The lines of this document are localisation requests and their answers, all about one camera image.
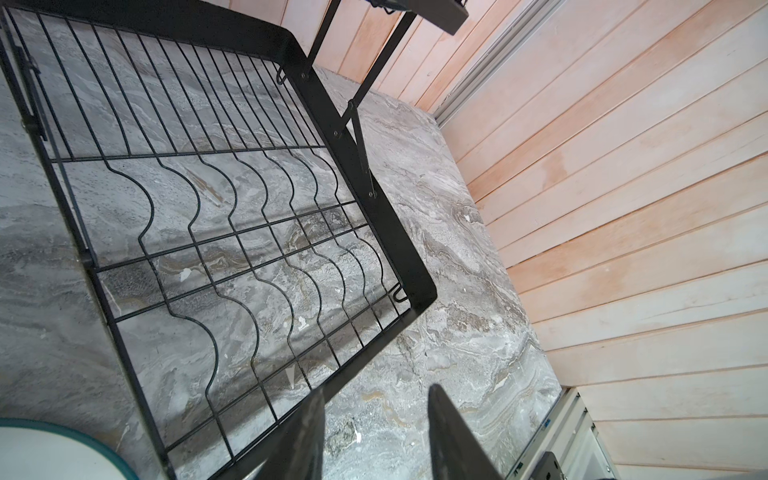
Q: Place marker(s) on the white plate green clover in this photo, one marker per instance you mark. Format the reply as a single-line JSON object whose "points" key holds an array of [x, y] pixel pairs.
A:
{"points": [[41, 450]]}

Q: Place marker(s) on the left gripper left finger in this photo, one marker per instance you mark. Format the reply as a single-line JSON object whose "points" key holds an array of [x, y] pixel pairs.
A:
{"points": [[299, 454]]}

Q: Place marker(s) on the black two-tier dish rack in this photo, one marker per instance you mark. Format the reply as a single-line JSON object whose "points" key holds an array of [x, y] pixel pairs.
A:
{"points": [[242, 253]]}

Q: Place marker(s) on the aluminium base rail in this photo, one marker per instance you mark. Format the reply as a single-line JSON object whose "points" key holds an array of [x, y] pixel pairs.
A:
{"points": [[565, 446]]}

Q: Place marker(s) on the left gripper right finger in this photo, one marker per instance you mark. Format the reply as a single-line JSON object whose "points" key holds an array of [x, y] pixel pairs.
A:
{"points": [[455, 452]]}

